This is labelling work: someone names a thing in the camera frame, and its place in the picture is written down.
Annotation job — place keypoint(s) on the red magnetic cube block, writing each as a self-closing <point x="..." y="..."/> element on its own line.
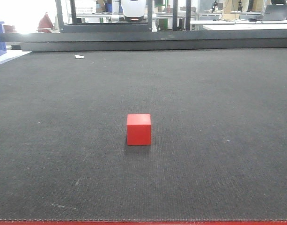
<point x="139" y="129"/>

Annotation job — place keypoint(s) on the grey laptop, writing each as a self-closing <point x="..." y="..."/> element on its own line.
<point x="275" y="13"/>

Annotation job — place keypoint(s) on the black metal frame rack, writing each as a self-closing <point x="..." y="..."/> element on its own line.
<point x="101" y="16"/>

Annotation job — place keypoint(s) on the white humanoid robot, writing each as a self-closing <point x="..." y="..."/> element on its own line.
<point x="134" y="11"/>

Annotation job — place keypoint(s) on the red bag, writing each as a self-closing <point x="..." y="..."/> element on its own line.
<point x="45" y="25"/>

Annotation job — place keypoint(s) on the black flat tray stack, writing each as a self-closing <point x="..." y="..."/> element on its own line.
<point x="148" y="41"/>

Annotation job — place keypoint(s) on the black textured table mat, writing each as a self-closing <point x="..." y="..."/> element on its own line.
<point x="158" y="135"/>

